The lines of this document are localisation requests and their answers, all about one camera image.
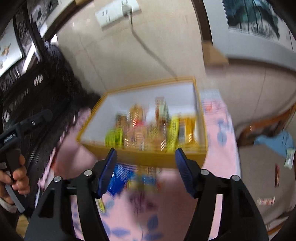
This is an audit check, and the left hand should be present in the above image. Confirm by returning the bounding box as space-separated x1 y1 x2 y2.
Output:
0 154 30 205

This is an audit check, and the blue snack packet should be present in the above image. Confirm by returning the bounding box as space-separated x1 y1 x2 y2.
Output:
107 164 135 196

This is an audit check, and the yellow snack packet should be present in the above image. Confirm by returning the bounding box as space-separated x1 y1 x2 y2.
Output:
166 115 180 152

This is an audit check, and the pink patterned tablecloth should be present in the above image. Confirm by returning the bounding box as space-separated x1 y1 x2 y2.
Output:
38 89 241 241

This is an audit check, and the yellow cardboard box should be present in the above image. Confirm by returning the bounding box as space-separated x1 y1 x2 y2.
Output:
77 77 208 168

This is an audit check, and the dark carved wooden furniture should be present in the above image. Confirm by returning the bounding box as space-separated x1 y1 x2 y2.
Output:
0 0 102 218

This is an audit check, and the wooden armchair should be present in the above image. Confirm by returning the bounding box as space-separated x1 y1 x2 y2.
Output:
237 105 295 237

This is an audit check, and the blue cloth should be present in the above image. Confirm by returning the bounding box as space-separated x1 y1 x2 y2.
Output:
254 131 295 158

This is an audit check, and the framed lotus painting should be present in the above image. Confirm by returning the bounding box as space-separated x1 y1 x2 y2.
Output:
192 1 295 71

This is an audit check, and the grey power cable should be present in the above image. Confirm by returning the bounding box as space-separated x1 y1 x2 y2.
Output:
121 4 180 80

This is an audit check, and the white wall socket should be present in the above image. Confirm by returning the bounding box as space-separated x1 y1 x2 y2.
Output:
95 0 140 28

